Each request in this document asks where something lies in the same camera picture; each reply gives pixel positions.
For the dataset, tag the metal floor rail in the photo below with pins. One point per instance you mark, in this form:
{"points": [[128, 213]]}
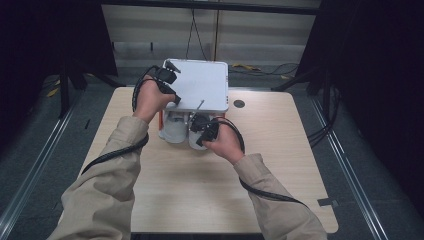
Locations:
{"points": [[30, 180], [353, 180]]}

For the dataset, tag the round black table grommet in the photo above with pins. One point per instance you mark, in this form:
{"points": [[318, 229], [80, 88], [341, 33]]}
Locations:
{"points": [[239, 103]]}

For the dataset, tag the white shoe box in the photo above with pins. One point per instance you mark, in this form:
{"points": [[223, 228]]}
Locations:
{"points": [[201, 85]]}

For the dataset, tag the black metal stand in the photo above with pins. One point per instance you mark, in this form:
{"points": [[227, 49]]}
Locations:
{"points": [[313, 80], [66, 83]]}

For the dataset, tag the person's right hand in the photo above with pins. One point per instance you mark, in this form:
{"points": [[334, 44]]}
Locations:
{"points": [[226, 143]]}

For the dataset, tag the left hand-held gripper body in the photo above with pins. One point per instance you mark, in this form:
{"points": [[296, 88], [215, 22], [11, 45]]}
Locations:
{"points": [[165, 77]]}

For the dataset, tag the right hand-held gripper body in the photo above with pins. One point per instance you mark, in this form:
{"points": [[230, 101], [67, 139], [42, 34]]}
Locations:
{"points": [[204, 125]]}

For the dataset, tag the person's left hand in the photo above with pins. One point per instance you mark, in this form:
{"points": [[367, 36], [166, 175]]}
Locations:
{"points": [[150, 100]]}

